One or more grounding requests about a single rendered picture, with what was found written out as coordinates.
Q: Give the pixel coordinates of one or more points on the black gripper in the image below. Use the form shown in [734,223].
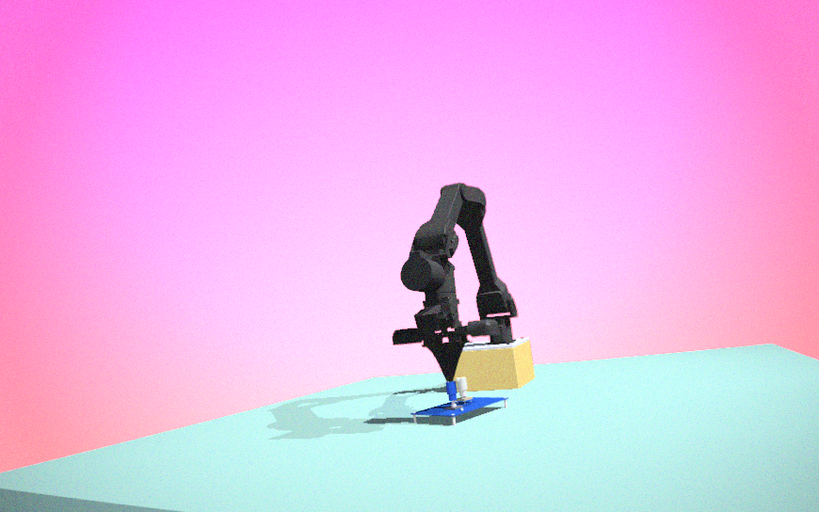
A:
[446,354]

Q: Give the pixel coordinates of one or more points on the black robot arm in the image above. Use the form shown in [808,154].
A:
[428,269]

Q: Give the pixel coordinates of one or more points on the blue circuit board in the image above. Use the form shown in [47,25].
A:
[460,405]

